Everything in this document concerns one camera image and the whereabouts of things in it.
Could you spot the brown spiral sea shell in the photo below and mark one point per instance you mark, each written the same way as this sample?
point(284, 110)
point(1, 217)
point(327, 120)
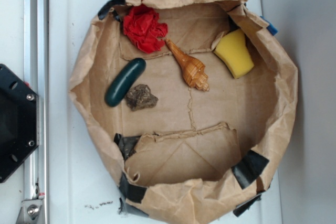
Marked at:
point(192, 68)

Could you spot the brown paper bag tray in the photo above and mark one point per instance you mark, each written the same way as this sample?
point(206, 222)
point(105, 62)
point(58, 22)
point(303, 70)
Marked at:
point(196, 155)

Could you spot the brown rough rock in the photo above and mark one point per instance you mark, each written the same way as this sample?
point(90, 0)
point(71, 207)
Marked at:
point(140, 97)

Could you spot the dark green oblong capsule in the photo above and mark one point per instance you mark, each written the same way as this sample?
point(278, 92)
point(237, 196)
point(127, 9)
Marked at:
point(124, 81)

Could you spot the crumpled red paper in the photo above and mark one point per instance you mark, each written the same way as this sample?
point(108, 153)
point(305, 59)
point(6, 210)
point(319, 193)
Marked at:
point(141, 25)

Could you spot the yellow sponge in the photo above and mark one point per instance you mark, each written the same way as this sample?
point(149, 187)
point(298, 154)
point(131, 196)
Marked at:
point(232, 50)

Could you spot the blue tape piece right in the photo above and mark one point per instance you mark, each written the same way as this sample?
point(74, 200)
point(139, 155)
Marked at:
point(271, 28)

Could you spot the white plastic board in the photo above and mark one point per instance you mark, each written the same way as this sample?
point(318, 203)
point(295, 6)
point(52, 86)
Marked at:
point(80, 188)

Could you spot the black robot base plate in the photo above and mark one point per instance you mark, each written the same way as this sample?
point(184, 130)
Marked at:
point(18, 122)

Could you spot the aluminium extrusion rail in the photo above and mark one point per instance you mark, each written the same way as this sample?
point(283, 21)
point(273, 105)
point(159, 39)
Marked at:
point(36, 28)

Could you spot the metal corner bracket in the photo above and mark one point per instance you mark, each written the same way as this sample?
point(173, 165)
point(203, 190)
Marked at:
point(31, 212)

